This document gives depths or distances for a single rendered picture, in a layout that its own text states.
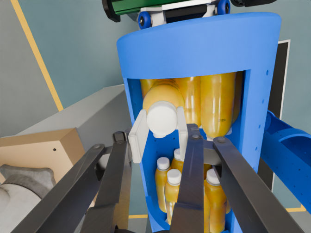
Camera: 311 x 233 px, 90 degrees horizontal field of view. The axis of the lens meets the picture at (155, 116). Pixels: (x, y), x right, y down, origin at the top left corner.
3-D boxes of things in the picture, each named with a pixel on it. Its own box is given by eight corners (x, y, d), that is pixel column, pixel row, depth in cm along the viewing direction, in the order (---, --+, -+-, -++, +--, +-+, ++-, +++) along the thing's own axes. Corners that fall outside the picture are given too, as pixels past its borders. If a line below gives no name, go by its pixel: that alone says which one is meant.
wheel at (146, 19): (146, 29, 40) (152, 28, 41) (143, 8, 38) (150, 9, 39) (138, 32, 44) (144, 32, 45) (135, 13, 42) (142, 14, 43)
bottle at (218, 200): (196, 223, 49) (195, 177, 42) (208, 208, 53) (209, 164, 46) (217, 241, 44) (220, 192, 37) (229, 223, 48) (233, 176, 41)
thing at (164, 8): (164, 27, 45) (162, 18, 33) (164, 17, 44) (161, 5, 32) (200, 21, 44) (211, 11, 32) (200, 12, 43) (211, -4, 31)
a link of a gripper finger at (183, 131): (178, 132, 13) (188, 131, 13) (177, 106, 19) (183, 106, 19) (180, 162, 14) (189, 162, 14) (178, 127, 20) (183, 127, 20)
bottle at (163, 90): (147, 101, 39) (129, 134, 21) (155, 72, 36) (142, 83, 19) (174, 109, 39) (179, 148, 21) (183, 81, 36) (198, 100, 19)
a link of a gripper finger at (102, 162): (127, 170, 13) (93, 171, 13) (138, 138, 17) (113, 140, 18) (124, 154, 12) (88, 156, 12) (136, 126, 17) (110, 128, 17)
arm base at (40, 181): (25, 205, 62) (12, 220, 57) (0, 163, 51) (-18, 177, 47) (69, 210, 60) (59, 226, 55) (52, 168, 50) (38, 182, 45)
